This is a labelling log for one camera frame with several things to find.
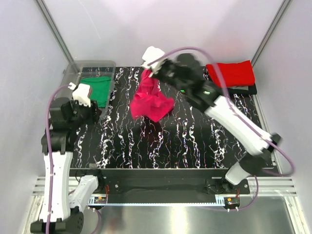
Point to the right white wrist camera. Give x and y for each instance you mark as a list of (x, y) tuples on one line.
[(151, 54)]

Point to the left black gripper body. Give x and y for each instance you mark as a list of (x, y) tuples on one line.
[(88, 115)]

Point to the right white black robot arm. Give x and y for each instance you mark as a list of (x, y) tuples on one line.
[(185, 74)]

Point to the left orange connector board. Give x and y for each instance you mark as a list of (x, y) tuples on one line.
[(100, 200)]

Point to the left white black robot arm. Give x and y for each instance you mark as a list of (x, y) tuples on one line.
[(62, 210)]

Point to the pink t shirt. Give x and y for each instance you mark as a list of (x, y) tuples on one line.
[(149, 101)]

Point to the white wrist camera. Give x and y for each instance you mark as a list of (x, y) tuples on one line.
[(81, 93), (151, 54)]

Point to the clear plastic bin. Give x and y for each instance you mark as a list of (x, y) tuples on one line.
[(81, 69)]

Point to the right orange connector board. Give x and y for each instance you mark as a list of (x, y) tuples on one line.
[(233, 200)]

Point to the aluminium frame rail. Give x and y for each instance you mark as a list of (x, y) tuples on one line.
[(39, 186)]

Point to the orange connector board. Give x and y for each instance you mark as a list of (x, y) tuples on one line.
[(233, 200), (100, 200)]

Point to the folded red t shirt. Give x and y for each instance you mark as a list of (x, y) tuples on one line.
[(237, 74)]

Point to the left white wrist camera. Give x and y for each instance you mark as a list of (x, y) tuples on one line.
[(81, 93)]

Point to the black marbled table mat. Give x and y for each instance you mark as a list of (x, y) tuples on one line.
[(185, 138)]

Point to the folded black t shirt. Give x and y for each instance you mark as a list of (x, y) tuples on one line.
[(243, 90)]

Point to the white slotted cable duct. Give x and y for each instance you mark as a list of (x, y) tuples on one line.
[(91, 202)]

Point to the green t shirt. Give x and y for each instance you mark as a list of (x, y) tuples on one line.
[(100, 89)]

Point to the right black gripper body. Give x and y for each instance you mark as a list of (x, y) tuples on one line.
[(166, 72)]

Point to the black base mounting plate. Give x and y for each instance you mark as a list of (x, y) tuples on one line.
[(164, 186)]

